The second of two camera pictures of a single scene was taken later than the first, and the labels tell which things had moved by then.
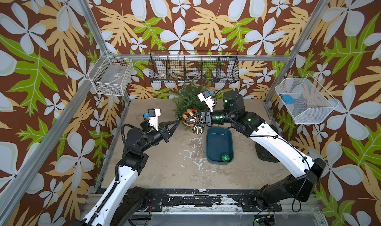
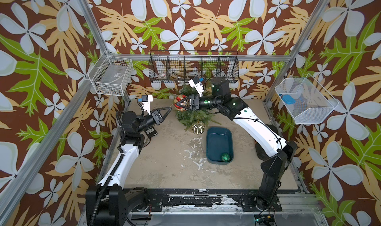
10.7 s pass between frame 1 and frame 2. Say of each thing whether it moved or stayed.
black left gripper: moved
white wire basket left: stayed
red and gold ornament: moved
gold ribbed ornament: stayed
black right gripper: moved
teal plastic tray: stayed
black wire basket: stayed
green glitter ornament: stayed
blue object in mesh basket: stayed
